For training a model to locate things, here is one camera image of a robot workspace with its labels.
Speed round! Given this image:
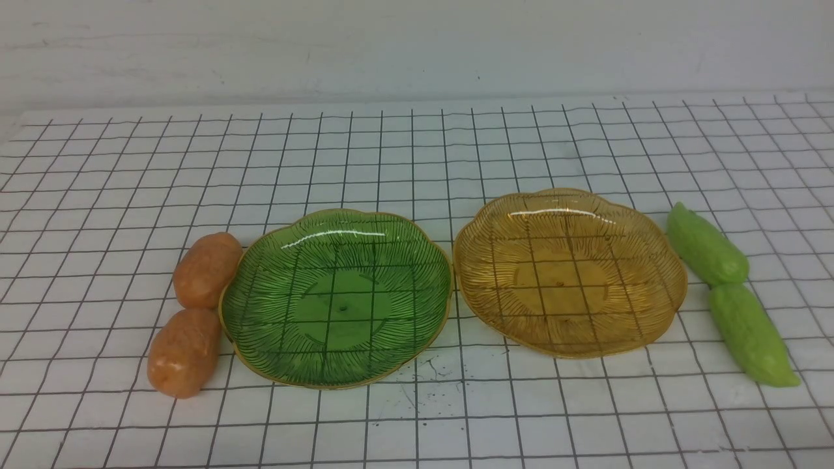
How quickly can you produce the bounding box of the amber glass plate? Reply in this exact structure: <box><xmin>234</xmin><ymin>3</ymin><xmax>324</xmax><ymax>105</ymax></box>
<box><xmin>453</xmin><ymin>189</ymin><xmax>688</xmax><ymax>359</ymax></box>

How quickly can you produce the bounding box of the green cucumber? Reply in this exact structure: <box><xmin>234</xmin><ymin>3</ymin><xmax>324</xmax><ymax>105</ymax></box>
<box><xmin>667</xmin><ymin>202</ymin><xmax>749</xmax><ymax>287</ymax></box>
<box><xmin>708</xmin><ymin>284</ymin><xmax>801</xmax><ymax>387</ymax></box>

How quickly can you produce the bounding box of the green glass plate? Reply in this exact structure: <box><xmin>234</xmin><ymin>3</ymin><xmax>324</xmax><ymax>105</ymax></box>
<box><xmin>218</xmin><ymin>208</ymin><xmax>453</xmax><ymax>389</ymax></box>

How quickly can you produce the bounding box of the orange potato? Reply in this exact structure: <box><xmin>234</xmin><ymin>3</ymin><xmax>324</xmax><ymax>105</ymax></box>
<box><xmin>173</xmin><ymin>232</ymin><xmax>242</xmax><ymax>309</ymax></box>
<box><xmin>147</xmin><ymin>309</ymin><xmax>222</xmax><ymax>399</ymax></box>

